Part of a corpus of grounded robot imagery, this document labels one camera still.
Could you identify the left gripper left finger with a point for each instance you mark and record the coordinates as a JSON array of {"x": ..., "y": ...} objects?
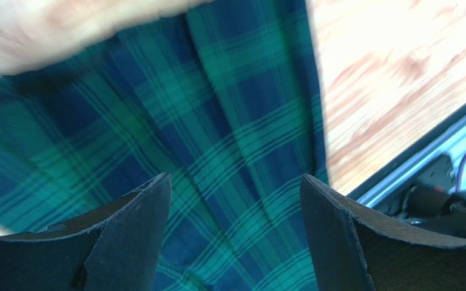
[{"x": 113, "y": 247}]

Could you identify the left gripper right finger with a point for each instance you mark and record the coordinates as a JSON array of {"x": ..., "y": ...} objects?
[{"x": 354, "y": 247}]

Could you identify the green plaid skirt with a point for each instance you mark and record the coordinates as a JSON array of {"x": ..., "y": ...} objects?
[{"x": 225, "y": 98}]

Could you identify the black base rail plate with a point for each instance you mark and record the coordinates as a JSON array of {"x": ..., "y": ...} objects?
[{"x": 426, "y": 180}]

